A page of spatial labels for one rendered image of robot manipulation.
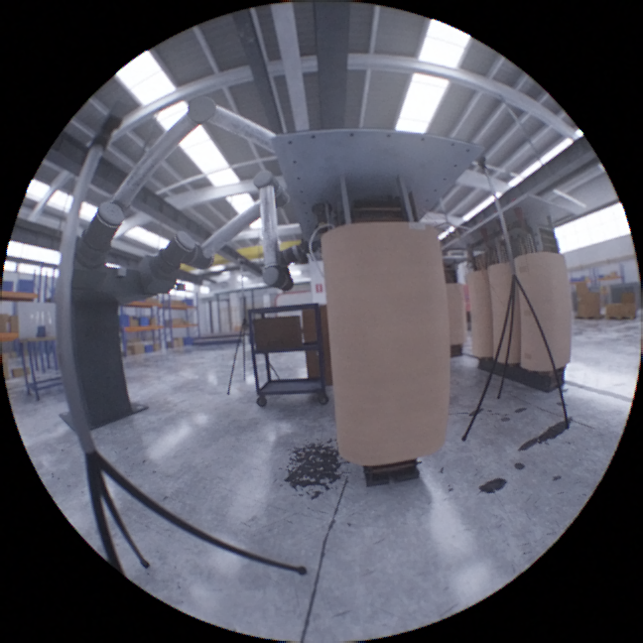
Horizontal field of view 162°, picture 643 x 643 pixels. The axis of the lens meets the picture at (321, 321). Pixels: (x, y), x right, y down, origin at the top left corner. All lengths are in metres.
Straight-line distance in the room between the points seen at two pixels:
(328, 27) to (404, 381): 4.25
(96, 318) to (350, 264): 2.18
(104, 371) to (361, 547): 2.28
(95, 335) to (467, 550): 2.70
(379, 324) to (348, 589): 0.85
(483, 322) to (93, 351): 3.82
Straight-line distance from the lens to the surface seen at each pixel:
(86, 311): 2.36
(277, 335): 2.03
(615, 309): 9.62
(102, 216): 1.49
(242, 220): 1.88
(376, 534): 0.93
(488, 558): 0.92
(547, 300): 2.09
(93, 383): 2.38
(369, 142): 0.87
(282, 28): 7.89
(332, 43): 4.28
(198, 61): 10.61
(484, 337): 2.69
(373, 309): 0.73
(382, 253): 0.76
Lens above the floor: 0.76
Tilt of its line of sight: 1 degrees down
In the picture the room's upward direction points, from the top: 5 degrees counter-clockwise
